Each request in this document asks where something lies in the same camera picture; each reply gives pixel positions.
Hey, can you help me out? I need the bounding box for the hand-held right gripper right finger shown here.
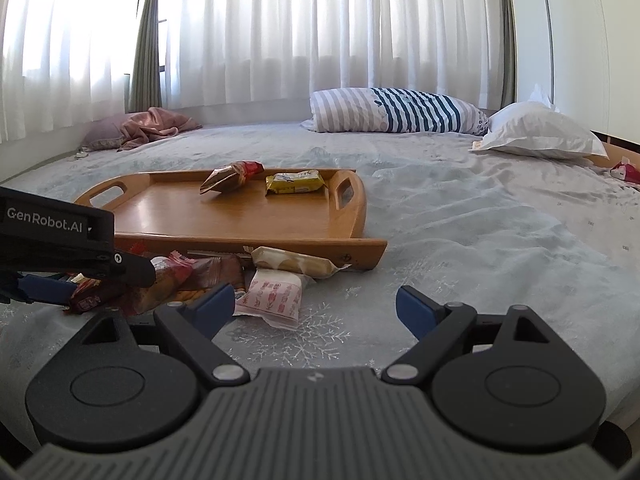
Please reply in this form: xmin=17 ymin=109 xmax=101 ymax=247
xmin=381 ymin=285 xmax=556 ymax=387

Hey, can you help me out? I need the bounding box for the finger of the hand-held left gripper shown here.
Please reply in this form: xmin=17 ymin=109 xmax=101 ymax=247
xmin=10 ymin=273 xmax=79 ymax=307
xmin=107 ymin=249 xmax=157 ymax=289

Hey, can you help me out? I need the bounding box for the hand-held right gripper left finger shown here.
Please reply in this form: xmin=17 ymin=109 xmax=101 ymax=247
xmin=75 ymin=282 xmax=251 ymax=391

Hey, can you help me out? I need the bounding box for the brown snack bar packet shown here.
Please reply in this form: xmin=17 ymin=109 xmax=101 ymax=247
xmin=172 ymin=254 xmax=247 ymax=303

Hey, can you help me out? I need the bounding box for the red biscuit-picture snack packet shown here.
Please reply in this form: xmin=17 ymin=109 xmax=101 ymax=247
xmin=127 ymin=252 xmax=195 ymax=313

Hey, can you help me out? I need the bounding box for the red snack bar packet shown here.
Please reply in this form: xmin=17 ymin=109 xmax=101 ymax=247
xmin=62 ymin=279 xmax=128 ymax=316

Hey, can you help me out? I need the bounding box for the white pink-printed snack packet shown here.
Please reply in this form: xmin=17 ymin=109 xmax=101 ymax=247
xmin=233 ymin=267 xmax=307 ymax=331

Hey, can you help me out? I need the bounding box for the wooden tray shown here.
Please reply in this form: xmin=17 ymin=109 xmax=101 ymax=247
xmin=74 ymin=169 xmax=388 ymax=270

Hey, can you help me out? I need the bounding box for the cream biscuit packet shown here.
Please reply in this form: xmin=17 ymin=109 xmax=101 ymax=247
xmin=249 ymin=245 xmax=339 ymax=279

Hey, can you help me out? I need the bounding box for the brown and red snack packet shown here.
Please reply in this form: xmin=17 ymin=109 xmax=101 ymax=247
xmin=199 ymin=160 xmax=265 ymax=196

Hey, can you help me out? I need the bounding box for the yellow snack packet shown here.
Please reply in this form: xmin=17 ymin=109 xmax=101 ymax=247
xmin=264 ymin=169 xmax=325 ymax=196

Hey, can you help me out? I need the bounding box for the mauve pillow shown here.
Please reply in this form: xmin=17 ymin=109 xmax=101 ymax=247
xmin=80 ymin=114 xmax=133 ymax=152

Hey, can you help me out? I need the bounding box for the pink crumpled cloth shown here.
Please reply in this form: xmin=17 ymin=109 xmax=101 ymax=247
xmin=116 ymin=107 xmax=203 ymax=153

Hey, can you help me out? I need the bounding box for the blue and white striped pillow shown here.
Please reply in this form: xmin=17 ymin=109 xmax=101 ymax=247
xmin=301 ymin=87 xmax=491 ymax=136

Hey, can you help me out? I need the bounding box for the white sheer curtain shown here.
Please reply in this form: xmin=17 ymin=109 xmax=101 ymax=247
xmin=0 ymin=0 xmax=147 ymax=133
xmin=159 ymin=0 xmax=507 ymax=111

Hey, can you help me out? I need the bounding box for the white plastic bag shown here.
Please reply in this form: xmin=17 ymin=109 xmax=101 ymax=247
xmin=469 ymin=85 xmax=608 ymax=162

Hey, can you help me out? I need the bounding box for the grey-green curtain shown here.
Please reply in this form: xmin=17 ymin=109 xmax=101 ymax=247
xmin=128 ymin=0 xmax=174 ymax=114
xmin=499 ymin=0 xmax=519 ymax=109

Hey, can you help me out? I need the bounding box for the red and white small packet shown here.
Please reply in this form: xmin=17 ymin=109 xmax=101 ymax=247
xmin=609 ymin=156 xmax=640 ymax=184

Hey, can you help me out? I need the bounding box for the white wardrobe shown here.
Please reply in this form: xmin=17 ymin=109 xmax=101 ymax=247
xmin=514 ymin=0 xmax=640 ymax=147

